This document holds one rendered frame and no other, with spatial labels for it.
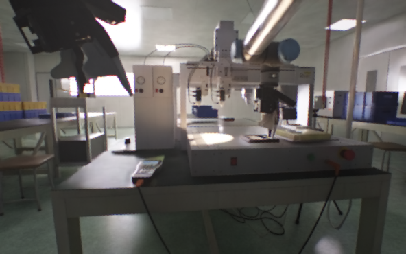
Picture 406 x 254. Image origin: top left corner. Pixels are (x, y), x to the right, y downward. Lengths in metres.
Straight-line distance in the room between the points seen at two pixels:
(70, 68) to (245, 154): 0.56
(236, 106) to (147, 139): 7.40
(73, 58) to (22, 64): 9.21
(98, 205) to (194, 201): 0.30
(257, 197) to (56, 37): 0.68
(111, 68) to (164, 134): 0.85
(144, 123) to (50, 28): 0.87
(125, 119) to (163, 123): 7.26
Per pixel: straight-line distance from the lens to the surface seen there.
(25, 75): 9.57
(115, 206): 0.73
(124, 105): 8.36
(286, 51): 0.73
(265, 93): 0.84
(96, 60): 0.35
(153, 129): 1.16
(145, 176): 0.69
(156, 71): 1.16
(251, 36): 0.63
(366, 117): 3.74
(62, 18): 0.37
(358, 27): 1.21
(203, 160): 0.70
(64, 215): 0.80
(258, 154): 0.74
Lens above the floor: 1.02
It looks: 7 degrees down
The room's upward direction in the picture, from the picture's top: straight up
